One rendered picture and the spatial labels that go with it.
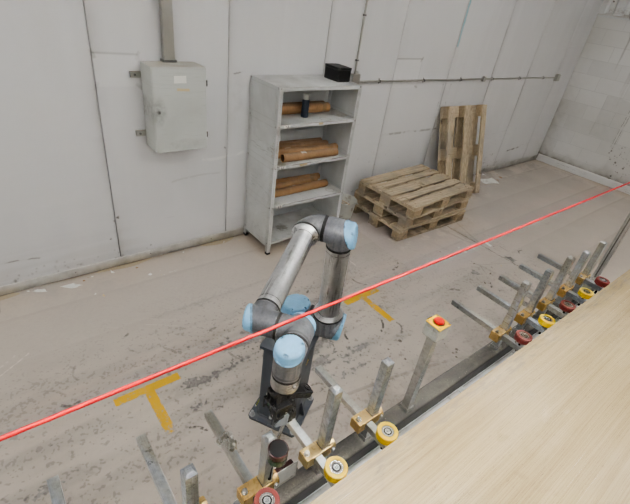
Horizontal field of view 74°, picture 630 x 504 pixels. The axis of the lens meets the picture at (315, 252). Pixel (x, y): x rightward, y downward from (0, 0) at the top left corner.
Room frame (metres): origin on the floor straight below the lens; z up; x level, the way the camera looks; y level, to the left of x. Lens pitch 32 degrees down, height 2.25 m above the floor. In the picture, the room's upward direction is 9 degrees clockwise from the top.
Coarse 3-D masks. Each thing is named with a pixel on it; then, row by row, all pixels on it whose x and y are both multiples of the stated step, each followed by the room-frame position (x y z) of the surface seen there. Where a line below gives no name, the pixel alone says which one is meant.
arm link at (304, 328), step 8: (296, 312) 1.05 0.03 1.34; (304, 312) 1.04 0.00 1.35; (280, 320) 0.99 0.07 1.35; (296, 320) 1.00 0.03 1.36; (304, 320) 1.00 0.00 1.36; (312, 320) 1.02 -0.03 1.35; (280, 328) 0.97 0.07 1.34; (288, 328) 0.97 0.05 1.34; (296, 328) 0.96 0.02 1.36; (304, 328) 0.97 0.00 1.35; (312, 328) 0.99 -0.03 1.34; (280, 336) 0.96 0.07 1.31; (304, 336) 0.94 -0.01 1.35; (312, 336) 0.97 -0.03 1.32
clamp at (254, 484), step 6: (276, 474) 0.77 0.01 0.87; (252, 480) 0.74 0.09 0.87; (258, 480) 0.74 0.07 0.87; (276, 480) 0.76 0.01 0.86; (240, 486) 0.72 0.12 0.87; (246, 486) 0.72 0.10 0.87; (252, 486) 0.72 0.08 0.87; (258, 486) 0.72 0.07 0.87; (264, 486) 0.73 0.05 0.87; (270, 486) 0.74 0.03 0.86; (276, 486) 0.75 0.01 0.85; (240, 492) 0.70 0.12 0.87; (252, 492) 0.70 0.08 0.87; (240, 498) 0.69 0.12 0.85; (246, 498) 0.68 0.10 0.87; (252, 498) 0.69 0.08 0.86
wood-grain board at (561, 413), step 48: (624, 288) 2.26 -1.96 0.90; (576, 336) 1.71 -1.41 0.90; (624, 336) 1.77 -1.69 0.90; (480, 384) 1.28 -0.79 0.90; (528, 384) 1.32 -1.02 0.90; (576, 384) 1.36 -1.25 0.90; (624, 384) 1.41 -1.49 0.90; (432, 432) 1.00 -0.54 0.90; (480, 432) 1.03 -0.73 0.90; (528, 432) 1.07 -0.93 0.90; (576, 432) 1.10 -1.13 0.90; (624, 432) 1.14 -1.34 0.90; (384, 480) 0.79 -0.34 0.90; (432, 480) 0.82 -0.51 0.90; (480, 480) 0.84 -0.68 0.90; (528, 480) 0.87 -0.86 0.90; (576, 480) 0.90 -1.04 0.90; (624, 480) 0.93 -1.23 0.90
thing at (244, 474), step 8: (208, 416) 0.95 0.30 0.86; (208, 424) 0.94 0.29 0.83; (216, 424) 0.93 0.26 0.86; (216, 432) 0.90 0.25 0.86; (232, 456) 0.82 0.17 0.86; (232, 464) 0.80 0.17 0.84; (240, 464) 0.79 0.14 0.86; (240, 472) 0.77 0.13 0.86; (248, 472) 0.77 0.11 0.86; (248, 480) 0.74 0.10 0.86
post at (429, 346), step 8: (424, 344) 1.26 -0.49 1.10; (432, 344) 1.24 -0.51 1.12; (424, 352) 1.25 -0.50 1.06; (432, 352) 1.25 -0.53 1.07; (424, 360) 1.24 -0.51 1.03; (416, 368) 1.26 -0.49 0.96; (424, 368) 1.24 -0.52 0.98; (416, 376) 1.25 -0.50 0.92; (416, 384) 1.24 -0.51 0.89; (408, 392) 1.25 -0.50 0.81; (416, 392) 1.25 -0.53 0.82; (408, 400) 1.24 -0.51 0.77; (408, 408) 1.24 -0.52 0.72
